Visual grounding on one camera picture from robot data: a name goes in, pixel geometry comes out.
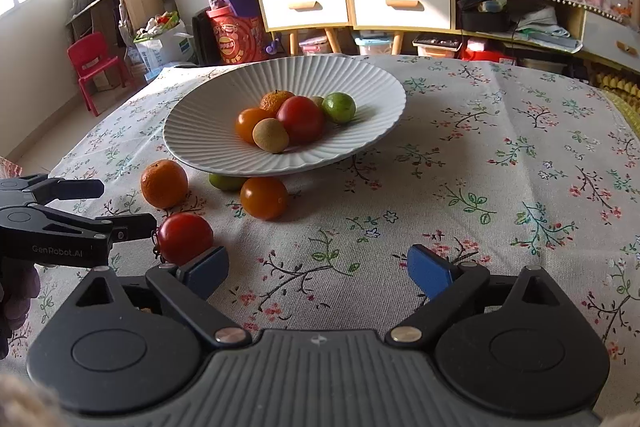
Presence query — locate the left gloved hand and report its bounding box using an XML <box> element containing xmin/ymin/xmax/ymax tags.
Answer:
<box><xmin>1</xmin><ymin>258</ymin><xmax>40</xmax><ymax>359</ymax></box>

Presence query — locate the brown kiwi fruit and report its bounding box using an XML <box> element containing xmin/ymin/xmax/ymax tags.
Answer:
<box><xmin>253</xmin><ymin>118</ymin><xmax>290</xmax><ymax>154</ymax></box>

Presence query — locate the white ribbed plate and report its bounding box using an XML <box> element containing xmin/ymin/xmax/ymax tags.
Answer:
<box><xmin>163</xmin><ymin>54</ymin><xmax>407</xmax><ymax>178</ymax></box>

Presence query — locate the red tomato with stem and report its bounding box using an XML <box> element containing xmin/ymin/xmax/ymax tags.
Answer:
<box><xmin>154</xmin><ymin>212</ymin><xmax>214</xmax><ymax>265</ymax></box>

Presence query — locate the small yellowish fruit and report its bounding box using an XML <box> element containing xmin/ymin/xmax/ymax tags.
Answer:
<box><xmin>310</xmin><ymin>96</ymin><xmax>324</xmax><ymax>107</ymax></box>

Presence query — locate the floral tablecloth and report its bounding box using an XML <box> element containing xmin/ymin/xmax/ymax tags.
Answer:
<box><xmin>1</xmin><ymin>56</ymin><xmax>639</xmax><ymax>426</ymax></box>

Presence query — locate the small orange mandarin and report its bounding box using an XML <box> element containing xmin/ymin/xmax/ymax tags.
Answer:
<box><xmin>259</xmin><ymin>90</ymin><xmax>294</xmax><ymax>117</ymax></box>

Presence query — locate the large orange mandarin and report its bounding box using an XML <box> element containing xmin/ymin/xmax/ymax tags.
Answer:
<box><xmin>140</xmin><ymin>159</ymin><xmax>189</xmax><ymax>209</ymax></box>

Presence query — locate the small orange tomato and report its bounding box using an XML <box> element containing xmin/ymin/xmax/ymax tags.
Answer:
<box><xmin>234</xmin><ymin>107</ymin><xmax>271</xmax><ymax>145</ymax></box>

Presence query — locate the green fruit under plate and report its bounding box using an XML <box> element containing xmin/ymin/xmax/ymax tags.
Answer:
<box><xmin>208</xmin><ymin>173</ymin><xmax>247</xmax><ymax>192</ymax></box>

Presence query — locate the green fruit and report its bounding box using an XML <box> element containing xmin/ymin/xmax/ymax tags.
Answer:
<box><xmin>322</xmin><ymin>92</ymin><xmax>357</xmax><ymax>124</ymax></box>
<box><xmin>208</xmin><ymin>173</ymin><xmax>247</xmax><ymax>192</ymax></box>

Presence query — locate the red plastic chair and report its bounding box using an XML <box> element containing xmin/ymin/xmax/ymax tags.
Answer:
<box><xmin>66</xmin><ymin>31</ymin><xmax>132</xmax><ymax>117</ymax></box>

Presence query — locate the white cardboard box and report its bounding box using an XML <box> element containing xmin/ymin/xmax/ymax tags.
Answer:
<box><xmin>134</xmin><ymin>20</ymin><xmax>195</xmax><ymax>70</ymax></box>

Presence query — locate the red gift box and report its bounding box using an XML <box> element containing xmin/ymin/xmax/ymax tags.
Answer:
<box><xmin>205</xmin><ymin>5</ymin><xmax>268</xmax><ymax>65</ymax></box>

